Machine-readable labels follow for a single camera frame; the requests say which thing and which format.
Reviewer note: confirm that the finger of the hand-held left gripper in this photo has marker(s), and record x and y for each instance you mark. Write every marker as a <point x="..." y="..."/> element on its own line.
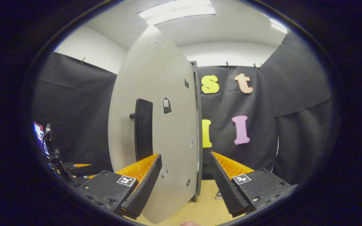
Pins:
<point x="82" y="165"/>

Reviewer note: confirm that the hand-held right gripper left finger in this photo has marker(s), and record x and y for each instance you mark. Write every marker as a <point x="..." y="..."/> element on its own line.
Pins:
<point x="145" y="190"/>

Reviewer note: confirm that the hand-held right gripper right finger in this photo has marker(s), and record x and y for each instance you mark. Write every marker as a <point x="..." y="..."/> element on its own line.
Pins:
<point x="226" y="188"/>

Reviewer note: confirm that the grey cabinet door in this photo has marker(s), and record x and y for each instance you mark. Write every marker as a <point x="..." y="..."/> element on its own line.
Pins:
<point x="174" y="131"/>

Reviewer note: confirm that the dark grey cabinet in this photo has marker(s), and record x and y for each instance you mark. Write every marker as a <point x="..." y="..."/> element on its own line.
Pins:
<point x="200" y="125"/>

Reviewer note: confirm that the white cover book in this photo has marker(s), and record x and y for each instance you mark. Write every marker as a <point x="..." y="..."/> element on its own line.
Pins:
<point x="218" y="194"/>

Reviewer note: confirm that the colourful printed board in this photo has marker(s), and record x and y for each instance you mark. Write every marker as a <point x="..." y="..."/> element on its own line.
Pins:
<point x="39" y="131"/>

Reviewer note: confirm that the black backdrop cloth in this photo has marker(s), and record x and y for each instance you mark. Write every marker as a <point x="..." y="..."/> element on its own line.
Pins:
<point x="294" y="141"/>

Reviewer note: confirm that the small ceiling light panel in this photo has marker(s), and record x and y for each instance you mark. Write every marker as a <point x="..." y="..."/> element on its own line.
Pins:
<point x="278" y="26"/>

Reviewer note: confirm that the large ceiling light panel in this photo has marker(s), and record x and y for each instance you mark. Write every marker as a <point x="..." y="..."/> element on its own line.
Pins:
<point x="176" y="12"/>

